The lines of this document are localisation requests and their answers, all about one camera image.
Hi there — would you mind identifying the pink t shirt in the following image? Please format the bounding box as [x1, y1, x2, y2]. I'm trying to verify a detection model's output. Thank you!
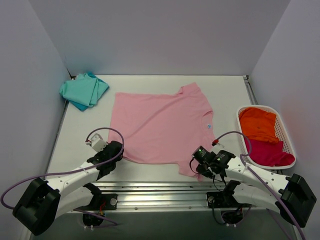
[107, 82, 215, 181]

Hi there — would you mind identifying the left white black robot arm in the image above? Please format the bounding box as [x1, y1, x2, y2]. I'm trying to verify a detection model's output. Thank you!
[12, 141, 124, 236]

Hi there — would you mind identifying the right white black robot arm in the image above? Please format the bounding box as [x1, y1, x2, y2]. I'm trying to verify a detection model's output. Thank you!
[192, 146, 317, 228]

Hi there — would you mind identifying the orange t shirt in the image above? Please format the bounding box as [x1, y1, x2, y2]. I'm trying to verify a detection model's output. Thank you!
[238, 107, 279, 144]

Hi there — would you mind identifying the magenta t shirt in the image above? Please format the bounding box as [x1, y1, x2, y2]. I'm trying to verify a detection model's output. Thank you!
[249, 139, 296, 167]

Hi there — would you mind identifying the white plastic basket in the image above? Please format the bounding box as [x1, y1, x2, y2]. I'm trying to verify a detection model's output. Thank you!
[236, 105, 296, 170]

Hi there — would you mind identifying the teal folded t shirt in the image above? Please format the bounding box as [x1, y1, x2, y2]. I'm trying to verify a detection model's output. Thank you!
[59, 72, 110, 112]

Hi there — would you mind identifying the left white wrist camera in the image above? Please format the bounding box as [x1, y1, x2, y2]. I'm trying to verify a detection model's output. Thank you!
[85, 133, 108, 153]

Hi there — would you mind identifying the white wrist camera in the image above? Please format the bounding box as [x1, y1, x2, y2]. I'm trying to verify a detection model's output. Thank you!
[85, 133, 108, 153]
[211, 139, 225, 148]

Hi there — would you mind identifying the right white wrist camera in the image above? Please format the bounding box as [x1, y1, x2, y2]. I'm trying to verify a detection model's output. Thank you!
[211, 139, 225, 148]

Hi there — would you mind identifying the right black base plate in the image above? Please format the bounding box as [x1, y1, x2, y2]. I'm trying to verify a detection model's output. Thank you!
[206, 191, 251, 209]

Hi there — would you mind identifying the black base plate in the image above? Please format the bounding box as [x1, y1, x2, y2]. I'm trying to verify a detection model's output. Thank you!
[77, 193, 118, 211]
[206, 191, 251, 209]

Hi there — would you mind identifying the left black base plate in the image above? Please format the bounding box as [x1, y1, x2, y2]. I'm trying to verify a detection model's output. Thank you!
[77, 193, 118, 211]

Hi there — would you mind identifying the aluminium rail frame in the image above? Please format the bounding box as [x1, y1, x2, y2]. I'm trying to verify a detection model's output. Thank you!
[19, 74, 307, 240]

